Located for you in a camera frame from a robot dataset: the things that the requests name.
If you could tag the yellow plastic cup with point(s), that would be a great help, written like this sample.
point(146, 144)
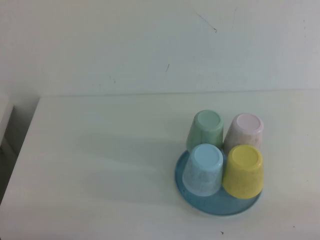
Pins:
point(242, 175)

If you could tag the green marbled plastic cup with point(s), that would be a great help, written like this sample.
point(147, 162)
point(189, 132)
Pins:
point(207, 123)

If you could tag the light blue marbled plastic cup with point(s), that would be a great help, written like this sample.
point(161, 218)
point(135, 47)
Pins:
point(205, 162)

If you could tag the pink marbled plastic cup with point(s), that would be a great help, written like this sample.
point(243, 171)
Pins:
point(247, 125)

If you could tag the blue round cup stand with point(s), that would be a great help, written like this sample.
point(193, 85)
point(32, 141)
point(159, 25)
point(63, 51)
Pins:
point(212, 206)

